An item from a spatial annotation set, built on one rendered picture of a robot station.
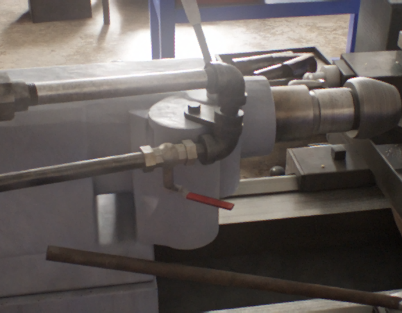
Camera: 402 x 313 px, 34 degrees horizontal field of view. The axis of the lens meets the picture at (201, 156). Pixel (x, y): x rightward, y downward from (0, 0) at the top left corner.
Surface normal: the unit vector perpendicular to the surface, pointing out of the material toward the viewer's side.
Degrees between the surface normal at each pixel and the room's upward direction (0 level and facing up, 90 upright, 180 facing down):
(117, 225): 0
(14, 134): 82
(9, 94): 56
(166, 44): 90
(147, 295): 90
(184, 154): 68
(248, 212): 0
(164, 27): 90
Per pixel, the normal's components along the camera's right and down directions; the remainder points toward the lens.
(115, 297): 0.16, 0.50
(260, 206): 0.00, -0.86
